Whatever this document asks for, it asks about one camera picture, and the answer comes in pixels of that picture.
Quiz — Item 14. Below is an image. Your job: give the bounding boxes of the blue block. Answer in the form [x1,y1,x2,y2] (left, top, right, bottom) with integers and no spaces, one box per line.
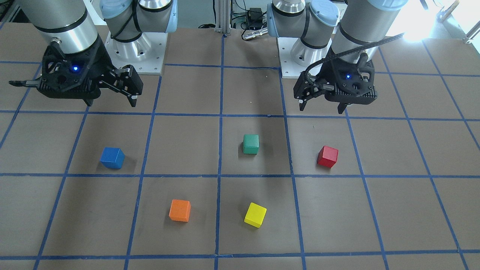
[100,147,125,169]

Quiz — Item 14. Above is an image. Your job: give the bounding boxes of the yellow block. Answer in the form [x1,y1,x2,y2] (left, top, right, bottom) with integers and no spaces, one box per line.
[244,202,267,228]

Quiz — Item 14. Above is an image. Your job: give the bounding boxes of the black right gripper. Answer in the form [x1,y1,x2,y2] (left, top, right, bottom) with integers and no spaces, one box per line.
[37,36,144,107]

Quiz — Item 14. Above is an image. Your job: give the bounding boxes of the red block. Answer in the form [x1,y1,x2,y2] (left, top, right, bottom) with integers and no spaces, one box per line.
[317,145,339,168]

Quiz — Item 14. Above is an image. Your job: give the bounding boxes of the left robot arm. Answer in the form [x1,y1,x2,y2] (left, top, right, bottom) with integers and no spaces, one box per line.
[266,0,407,114]

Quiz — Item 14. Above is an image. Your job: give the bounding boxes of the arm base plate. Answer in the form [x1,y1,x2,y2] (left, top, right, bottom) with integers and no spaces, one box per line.
[105,32,168,75]
[277,37,330,79]

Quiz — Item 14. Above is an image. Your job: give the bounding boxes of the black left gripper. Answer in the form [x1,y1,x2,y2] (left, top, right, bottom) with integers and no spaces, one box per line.
[293,59,377,114]

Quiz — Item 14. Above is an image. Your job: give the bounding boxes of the aluminium frame post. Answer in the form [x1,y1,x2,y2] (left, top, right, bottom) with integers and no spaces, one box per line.
[213,0,232,36]

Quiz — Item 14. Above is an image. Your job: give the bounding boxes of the green block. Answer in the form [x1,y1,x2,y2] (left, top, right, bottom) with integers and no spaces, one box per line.
[242,134,260,155]

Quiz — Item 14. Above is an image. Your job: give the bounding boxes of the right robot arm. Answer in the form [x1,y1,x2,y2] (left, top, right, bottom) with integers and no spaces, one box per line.
[9,0,178,107]

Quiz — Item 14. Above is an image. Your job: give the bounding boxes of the black braided cable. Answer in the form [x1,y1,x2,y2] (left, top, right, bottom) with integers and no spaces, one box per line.
[304,33,405,90]

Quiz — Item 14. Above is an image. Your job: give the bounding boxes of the orange block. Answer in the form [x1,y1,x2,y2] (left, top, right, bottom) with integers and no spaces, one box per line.
[169,199,191,222]

